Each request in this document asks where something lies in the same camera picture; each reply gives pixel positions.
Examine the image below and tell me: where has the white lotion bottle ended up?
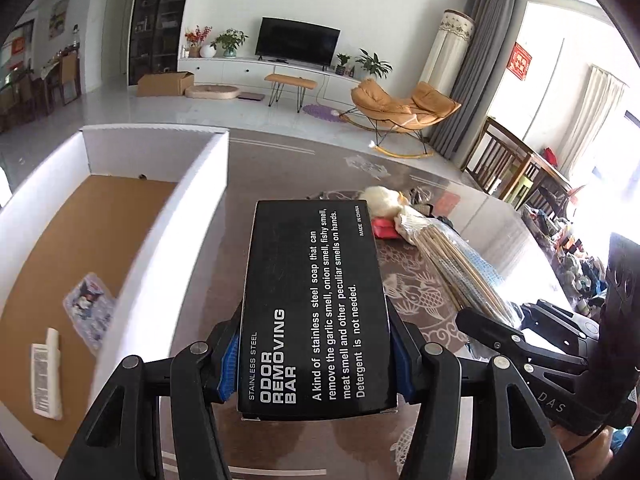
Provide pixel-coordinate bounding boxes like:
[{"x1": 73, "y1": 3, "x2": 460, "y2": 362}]
[{"x1": 30, "y1": 327, "x2": 63, "y2": 420}]

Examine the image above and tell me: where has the cotton swab bag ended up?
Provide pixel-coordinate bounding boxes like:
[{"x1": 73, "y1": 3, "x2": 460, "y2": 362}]
[{"x1": 394, "y1": 206, "x2": 523, "y2": 328}]

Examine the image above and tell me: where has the black odor bar box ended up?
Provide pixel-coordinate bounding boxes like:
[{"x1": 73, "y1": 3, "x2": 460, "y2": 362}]
[{"x1": 236, "y1": 200, "x2": 397, "y2": 422}]

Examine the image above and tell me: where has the red packet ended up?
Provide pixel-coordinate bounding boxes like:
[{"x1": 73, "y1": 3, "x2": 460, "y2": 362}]
[{"x1": 371, "y1": 218, "x2": 402, "y2": 240}]

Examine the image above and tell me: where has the right hand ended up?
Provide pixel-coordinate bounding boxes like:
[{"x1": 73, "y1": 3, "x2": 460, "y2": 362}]
[{"x1": 551, "y1": 425, "x2": 613, "y2": 479}]

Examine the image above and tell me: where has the cartoon sticker pack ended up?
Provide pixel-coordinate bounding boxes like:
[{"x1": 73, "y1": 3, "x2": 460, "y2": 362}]
[{"x1": 63, "y1": 272, "x2": 116, "y2": 356}]

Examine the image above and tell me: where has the white cardboard box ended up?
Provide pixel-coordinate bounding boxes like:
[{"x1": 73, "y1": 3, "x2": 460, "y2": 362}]
[{"x1": 1, "y1": 124, "x2": 230, "y2": 479}]

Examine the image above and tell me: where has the wooden dining chair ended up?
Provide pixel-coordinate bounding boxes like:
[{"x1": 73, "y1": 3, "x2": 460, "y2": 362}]
[{"x1": 462, "y1": 117, "x2": 576, "y2": 218}]

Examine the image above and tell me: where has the cream knitted cloth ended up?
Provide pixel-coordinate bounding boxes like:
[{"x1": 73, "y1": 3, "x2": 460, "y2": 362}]
[{"x1": 359, "y1": 186, "x2": 410, "y2": 219}]

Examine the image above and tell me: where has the orange lounge chair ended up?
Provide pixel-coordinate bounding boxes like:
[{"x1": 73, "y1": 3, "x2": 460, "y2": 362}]
[{"x1": 334, "y1": 78, "x2": 461, "y2": 160}]

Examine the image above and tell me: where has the brown cardboard box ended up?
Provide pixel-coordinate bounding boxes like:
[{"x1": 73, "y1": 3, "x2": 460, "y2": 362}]
[{"x1": 137, "y1": 72, "x2": 194, "y2": 96}]

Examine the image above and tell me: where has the grey curtain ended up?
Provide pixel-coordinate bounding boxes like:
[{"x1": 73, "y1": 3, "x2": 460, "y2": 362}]
[{"x1": 431, "y1": 0, "x2": 518, "y2": 160}]

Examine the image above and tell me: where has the green potted plant right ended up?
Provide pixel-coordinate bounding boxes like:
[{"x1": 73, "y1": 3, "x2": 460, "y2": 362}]
[{"x1": 355, "y1": 49, "x2": 393, "y2": 79}]

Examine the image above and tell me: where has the green potted plant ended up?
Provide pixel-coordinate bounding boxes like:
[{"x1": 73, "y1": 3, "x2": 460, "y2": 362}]
[
  {"x1": 355, "y1": 49, "x2": 393, "y2": 79},
  {"x1": 213, "y1": 28, "x2": 248, "y2": 58}
]

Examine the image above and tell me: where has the white tv cabinet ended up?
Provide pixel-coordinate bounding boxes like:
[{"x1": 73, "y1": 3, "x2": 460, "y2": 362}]
[{"x1": 177, "y1": 56, "x2": 362, "y2": 109}]

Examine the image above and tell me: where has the wooden bench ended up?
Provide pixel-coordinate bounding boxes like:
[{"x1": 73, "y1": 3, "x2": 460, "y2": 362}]
[{"x1": 265, "y1": 73, "x2": 317, "y2": 113}]

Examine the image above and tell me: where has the red flower vase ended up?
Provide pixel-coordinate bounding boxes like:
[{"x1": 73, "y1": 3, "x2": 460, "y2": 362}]
[{"x1": 184, "y1": 25, "x2": 213, "y2": 58}]

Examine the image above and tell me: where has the green potted plant left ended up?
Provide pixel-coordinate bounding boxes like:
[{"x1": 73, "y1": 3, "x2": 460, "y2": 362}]
[{"x1": 213, "y1": 28, "x2": 248, "y2": 58}]

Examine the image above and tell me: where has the black television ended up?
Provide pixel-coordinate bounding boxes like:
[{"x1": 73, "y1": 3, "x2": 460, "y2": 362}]
[{"x1": 255, "y1": 18, "x2": 341, "y2": 67}]

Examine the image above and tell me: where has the dark display cabinet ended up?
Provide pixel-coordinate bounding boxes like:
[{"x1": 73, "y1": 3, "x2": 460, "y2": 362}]
[{"x1": 128, "y1": 0, "x2": 186, "y2": 86}]

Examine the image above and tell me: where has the red wall decoration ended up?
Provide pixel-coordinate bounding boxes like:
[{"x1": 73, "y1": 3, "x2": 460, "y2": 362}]
[{"x1": 506, "y1": 42, "x2": 532, "y2": 81}]

